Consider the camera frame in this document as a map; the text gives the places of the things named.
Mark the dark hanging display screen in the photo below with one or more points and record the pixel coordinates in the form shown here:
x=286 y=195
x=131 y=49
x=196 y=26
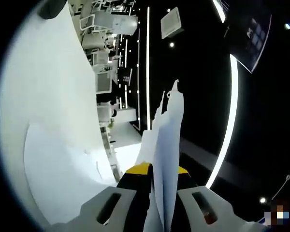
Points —
x=251 y=36
x=125 y=76

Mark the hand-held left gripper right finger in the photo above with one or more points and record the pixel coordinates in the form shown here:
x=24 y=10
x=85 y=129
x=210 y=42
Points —
x=183 y=210

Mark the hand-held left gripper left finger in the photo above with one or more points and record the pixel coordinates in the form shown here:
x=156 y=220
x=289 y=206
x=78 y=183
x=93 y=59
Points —
x=135 y=193

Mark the wide curved ceiling light strip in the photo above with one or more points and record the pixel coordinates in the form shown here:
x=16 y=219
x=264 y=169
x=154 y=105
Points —
x=235 y=96

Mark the group of white office chairs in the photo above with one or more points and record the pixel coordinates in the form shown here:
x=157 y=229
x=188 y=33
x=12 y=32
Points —
x=87 y=21

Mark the ceiling air conditioner vent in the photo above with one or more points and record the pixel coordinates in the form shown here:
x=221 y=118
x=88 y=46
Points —
x=171 y=23

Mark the thin curved ceiling light strip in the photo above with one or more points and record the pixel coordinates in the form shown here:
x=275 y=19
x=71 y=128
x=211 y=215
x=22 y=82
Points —
x=148 y=60

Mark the white office column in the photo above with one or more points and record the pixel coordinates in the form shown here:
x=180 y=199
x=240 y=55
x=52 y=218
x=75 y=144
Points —
x=118 y=24

